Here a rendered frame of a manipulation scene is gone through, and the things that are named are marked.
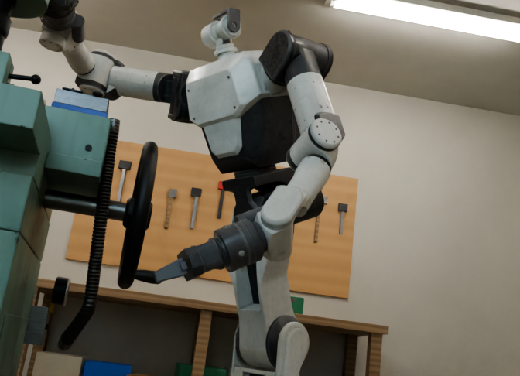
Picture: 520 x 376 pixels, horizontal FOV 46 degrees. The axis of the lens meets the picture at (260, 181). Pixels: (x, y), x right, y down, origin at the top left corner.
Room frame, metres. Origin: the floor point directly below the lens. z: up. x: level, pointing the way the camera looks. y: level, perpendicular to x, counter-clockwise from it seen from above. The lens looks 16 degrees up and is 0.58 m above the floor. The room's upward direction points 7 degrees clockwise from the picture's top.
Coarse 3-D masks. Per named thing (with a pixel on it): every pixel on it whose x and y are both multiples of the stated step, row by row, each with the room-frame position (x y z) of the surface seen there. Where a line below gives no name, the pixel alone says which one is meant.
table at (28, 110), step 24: (0, 96) 0.82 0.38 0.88; (24, 96) 0.82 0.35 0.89; (0, 120) 0.82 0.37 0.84; (24, 120) 0.82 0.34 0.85; (0, 144) 0.92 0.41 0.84; (24, 144) 0.91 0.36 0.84; (48, 144) 1.02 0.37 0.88; (48, 168) 1.04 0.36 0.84; (72, 168) 1.04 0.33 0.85; (96, 168) 1.05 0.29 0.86; (72, 192) 1.20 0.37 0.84; (96, 192) 1.17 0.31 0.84
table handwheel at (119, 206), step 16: (144, 160) 1.07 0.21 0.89; (144, 176) 1.05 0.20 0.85; (48, 192) 1.13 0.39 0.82; (64, 192) 1.15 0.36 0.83; (144, 192) 1.04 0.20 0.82; (48, 208) 1.15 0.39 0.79; (64, 208) 1.14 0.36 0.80; (80, 208) 1.15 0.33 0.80; (112, 208) 1.16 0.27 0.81; (128, 208) 1.15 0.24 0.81; (144, 208) 1.05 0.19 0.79; (128, 224) 1.17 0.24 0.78; (144, 224) 1.06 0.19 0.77; (128, 240) 1.07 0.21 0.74; (128, 256) 1.08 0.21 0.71; (128, 272) 1.11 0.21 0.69
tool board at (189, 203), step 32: (128, 160) 4.30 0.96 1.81; (160, 160) 4.33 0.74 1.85; (192, 160) 4.35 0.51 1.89; (128, 192) 4.31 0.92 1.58; (160, 192) 4.33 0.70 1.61; (192, 192) 4.33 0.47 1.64; (224, 192) 4.37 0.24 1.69; (352, 192) 4.47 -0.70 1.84; (160, 224) 4.33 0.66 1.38; (192, 224) 4.34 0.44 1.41; (224, 224) 4.38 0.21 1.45; (320, 224) 4.45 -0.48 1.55; (352, 224) 4.47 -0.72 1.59; (160, 256) 4.34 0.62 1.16; (320, 256) 4.45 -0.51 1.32; (320, 288) 4.45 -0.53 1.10
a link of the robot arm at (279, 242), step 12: (240, 216) 1.23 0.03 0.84; (252, 216) 1.23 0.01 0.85; (252, 228) 1.17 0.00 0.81; (264, 228) 1.19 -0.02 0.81; (288, 228) 1.19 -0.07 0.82; (252, 240) 1.17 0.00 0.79; (264, 240) 1.19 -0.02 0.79; (276, 240) 1.20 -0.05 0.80; (288, 240) 1.22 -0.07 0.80; (252, 252) 1.18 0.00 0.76; (264, 252) 1.22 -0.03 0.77; (276, 252) 1.23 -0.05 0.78; (288, 252) 1.25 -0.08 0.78
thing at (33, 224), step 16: (0, 176) 0.92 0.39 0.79; (16, 176) 0.93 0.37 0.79; (0, 192) 0.92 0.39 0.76; (16, 192) 0.93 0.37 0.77; (32, 192) 0.97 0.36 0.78; (0, 208) 0.92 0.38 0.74; (16, 208) 0.93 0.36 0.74; (32, 208) 1.01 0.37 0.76; (0, 224) 0.92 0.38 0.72; (16, 224) 0.93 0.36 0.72; (32, 224) 1.06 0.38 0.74; (48, 224) 1.32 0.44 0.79; (32, 240) 1.11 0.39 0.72
